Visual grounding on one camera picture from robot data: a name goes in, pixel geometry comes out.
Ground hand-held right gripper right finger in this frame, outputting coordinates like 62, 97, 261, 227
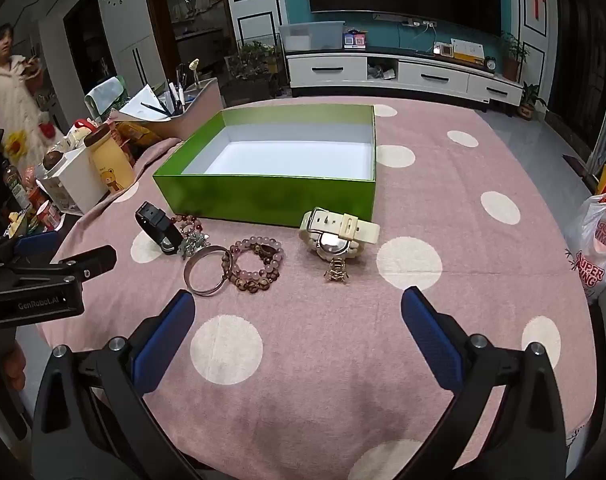
400, 286, 569, 480

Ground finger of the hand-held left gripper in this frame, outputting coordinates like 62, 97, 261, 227
13, 245, 118, 286
0, 231, 62, 268

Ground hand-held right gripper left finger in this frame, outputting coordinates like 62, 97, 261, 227
30, 289, 204, 480

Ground silver bangle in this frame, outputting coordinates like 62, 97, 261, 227
183, 245, 231, 297

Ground black wrist watch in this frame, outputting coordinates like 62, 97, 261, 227
134, 201, 184, 257

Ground brown bead bracelet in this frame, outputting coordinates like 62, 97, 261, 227
221, 241, 284, 295

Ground red pink bead bracelet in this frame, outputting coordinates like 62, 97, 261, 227
172, 214, 205, 241

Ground silver beaded bracelet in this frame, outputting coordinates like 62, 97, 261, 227
178, 232, 211, 260

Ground pale pink bead bracelet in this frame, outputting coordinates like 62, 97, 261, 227
230, 236, 284, 283

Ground white wrist watch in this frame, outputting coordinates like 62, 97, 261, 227
299, 207, 381, 261

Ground green cardboard box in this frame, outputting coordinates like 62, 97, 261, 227
152, 104, 379, 228

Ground person's left hand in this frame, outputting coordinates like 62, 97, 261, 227
2, 342, 28, 393

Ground red tin can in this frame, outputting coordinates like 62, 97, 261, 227
30, 187, 62, 232

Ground white drawer organizer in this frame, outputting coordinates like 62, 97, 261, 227
43, 150, 108, 216

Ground yellow bear print bottle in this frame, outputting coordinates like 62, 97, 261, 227
85, 124, 136, 193

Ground pink polka dot tablecloth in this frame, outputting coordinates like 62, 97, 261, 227
35, 95, 596, 480

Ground orange snack packet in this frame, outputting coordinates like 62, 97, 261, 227
110, 120, 164, 148

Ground pale green pouch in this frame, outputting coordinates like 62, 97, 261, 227
84, 76, 128, 121

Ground white paper sheets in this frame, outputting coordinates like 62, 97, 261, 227
118, 85, 171, 122

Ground white printed plastic bag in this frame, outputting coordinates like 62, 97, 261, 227
563, 192, 606, 306

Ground beige pen tray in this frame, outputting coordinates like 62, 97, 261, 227
158, 77, 223, 141

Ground small potted plant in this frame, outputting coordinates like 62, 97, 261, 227
517, 82, 549, 121

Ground bushy green houseplant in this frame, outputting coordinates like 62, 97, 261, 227
228, 40, 284, 96

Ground white television cabinet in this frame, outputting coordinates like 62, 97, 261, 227
285, 47, 526, 111

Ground yellow white desk calendar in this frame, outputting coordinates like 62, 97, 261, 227
450, 37, 485, 63

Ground tall potted plant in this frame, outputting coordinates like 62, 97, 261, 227
500, 32, 531, 82

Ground clear plastic storage box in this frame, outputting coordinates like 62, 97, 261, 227
279, 21, 345, 52

